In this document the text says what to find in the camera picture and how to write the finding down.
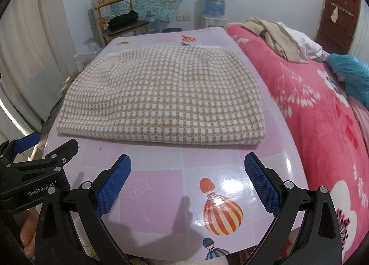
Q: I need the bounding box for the brown wooden door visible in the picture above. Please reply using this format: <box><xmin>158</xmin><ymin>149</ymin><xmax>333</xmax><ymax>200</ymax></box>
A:
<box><xmin>314</xmin><ymin>0</ymin><xmax>361</xmax><ymax>55</ymax></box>

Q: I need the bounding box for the pink printed tablecloth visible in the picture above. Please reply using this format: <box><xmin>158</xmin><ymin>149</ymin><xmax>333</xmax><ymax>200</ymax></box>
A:
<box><xmin>46</xmin><ymin>27</ymin><xmax>309</xmax><ymax>260</ymax></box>

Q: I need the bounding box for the black bag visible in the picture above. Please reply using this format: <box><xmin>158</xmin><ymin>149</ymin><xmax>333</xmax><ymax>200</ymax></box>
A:
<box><xmin>107</xmin><ymin>10</ymin><xmax>139</xmax><ymax>30</ymax></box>

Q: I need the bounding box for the beige garment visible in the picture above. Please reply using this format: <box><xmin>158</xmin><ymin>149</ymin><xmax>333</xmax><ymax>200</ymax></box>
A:
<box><xmin>242</xmin><ymin>17</ymin><xmax>309</xmax><ymax>63</ymax></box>

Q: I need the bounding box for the teal cloth with pink dots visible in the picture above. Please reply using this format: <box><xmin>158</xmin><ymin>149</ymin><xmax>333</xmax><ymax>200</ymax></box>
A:
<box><xmin>327</xmin><ymin>53</ymin><xmax>369</xmax><ymax>104</ymax></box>

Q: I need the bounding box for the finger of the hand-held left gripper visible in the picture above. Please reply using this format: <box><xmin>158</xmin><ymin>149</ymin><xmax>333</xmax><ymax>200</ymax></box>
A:
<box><xmin>0</xmin><ymin>133</ymin><xmax>41</xmax><ymax>167</ymax></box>
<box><xmin>0</xmin><ymin>139</ymin><xmax>79</xmax><ymax>180</ymax></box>

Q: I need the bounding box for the white curtain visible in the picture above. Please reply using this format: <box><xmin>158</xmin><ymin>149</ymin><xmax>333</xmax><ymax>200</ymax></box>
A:
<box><xmin>0</xmin><ymin>0</ymin><xmax>97</xmax><ymax>141</ymax></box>

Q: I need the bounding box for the white water dispenser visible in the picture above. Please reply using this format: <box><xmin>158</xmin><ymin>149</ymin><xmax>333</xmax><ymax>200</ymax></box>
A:
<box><xmin>200</xmin><ymin>14</ymin><xmax>228</xmax><ymax>30</ymax></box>

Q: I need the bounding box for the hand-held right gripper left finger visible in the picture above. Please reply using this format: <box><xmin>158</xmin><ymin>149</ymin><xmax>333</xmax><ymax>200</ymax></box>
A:
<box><xmin>37</xmin><ymin>154</ymin><xmax>132</xmax><ymax>265</ymax></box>

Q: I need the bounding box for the wooden chair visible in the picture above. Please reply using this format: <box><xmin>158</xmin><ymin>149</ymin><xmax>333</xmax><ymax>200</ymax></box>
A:
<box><xmin>94</xmin><ymin>0</ymin><xmax>150</xmax><ymax>48</ymax></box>

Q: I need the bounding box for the clear plastic jug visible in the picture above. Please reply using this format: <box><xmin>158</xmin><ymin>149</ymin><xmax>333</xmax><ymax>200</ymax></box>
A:
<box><xmin>144</xmin><ymin>11</ymin><xmax>162</xmax><ymax>34</ymax></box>

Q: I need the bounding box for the white plastic bag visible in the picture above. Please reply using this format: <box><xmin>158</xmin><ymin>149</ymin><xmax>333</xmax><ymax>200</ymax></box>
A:
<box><xmin>73</xmin><ymin>40</ymin><xmax>102</xmax><ymax>67</ymax></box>

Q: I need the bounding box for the pink floral blanket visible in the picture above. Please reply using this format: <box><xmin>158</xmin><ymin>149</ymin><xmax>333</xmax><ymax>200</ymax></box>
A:
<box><xmin>225</xmin><ymin>23</ymin><xmax>369</xmax><ymax>265</ymax></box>

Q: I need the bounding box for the blue water jug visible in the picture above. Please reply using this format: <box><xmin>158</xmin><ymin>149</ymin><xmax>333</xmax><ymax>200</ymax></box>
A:
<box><xmin>205</xmin><ymin>0</ymin><xmax>228</xmax><ymax>17</ymax></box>

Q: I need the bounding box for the person's left hand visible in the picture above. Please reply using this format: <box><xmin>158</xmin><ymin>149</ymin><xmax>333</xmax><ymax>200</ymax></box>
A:
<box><xmin>20</xmin><ymin>209</ymin><xmax>39</xmax><ymax>260</ymax></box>

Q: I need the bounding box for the white garment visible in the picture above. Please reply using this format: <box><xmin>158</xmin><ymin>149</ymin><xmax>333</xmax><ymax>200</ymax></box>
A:
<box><xmin>277</xmin><ymin>21</ymin><xmax>323</xmax><ymax>60</ymax></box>

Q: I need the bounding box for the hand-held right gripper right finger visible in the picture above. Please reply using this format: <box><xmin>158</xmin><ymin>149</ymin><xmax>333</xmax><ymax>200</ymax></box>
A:
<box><xmin>242</xmin><ymin>152</ymin><xmax>343</xmax><ymax>265</ymax></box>

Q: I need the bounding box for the beige white checked sweater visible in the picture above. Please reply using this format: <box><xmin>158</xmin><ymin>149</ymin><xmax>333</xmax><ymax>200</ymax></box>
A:
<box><xmin>56</xmin><ymin>45</ymin><xmax>266</xmax><ymax>146</ymax></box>

